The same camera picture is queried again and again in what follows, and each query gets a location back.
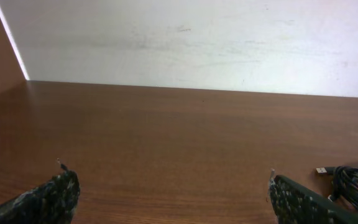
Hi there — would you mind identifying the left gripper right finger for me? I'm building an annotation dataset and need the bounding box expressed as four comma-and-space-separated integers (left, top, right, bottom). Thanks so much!
268, 170, 358, 224

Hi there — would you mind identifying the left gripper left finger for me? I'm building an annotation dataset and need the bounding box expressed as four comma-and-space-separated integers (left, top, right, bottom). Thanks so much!
0, 161, 80, 224

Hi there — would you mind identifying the black USB cable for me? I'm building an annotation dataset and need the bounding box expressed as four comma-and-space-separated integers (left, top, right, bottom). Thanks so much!
315, 161, 358, 220

